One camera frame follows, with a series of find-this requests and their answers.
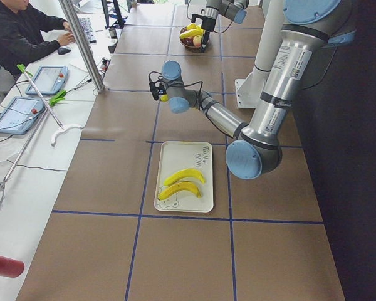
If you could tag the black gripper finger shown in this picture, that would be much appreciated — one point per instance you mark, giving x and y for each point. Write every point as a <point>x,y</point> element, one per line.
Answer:
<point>204,41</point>

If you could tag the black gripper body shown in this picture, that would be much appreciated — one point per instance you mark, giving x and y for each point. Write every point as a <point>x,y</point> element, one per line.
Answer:
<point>208,26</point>

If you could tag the yellow banana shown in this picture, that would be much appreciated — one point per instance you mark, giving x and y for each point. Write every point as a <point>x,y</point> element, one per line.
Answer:
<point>164,98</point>

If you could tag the yellow banana moved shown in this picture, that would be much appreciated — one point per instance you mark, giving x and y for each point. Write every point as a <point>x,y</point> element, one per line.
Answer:
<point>182,174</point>
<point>178,187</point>

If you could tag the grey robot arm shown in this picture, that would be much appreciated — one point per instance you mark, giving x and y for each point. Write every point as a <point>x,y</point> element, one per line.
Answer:
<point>293,32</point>
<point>234,11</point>

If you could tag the yellow banana basket middle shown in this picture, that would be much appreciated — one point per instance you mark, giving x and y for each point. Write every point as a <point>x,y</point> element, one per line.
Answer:
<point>190,33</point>

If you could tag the yellow banana basket edge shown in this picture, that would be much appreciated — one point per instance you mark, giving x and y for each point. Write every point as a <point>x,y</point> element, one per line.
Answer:
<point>193,26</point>

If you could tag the brown wicker basket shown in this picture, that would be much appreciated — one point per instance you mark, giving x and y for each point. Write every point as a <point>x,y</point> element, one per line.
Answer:
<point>192,43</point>

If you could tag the black keyboard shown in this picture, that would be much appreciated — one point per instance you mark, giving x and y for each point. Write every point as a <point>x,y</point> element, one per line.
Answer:
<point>85,23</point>

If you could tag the white bear serving tray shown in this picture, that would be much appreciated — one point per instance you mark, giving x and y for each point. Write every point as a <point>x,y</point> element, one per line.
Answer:
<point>175,156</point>

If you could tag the black computer mouse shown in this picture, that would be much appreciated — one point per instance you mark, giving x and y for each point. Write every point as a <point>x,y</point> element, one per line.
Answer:
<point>62,50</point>

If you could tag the blue teach pendant far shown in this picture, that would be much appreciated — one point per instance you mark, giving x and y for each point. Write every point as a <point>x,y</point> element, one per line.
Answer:
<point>50,79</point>

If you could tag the blue teach pendant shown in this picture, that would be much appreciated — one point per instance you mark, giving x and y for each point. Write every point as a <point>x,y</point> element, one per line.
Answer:
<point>50,79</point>
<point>20,115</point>

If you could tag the person in black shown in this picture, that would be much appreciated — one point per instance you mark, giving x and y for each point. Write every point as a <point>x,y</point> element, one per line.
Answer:
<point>28,35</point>

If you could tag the blue teach pendant near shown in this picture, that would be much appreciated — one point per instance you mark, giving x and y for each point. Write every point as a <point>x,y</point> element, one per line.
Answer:
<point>20,115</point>

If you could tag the red cylinder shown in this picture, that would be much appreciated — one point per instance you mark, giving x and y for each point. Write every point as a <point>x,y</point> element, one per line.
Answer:
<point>10,267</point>

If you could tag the aluminium frame post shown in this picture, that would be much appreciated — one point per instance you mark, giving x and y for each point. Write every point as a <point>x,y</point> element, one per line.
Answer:
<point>83,44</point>

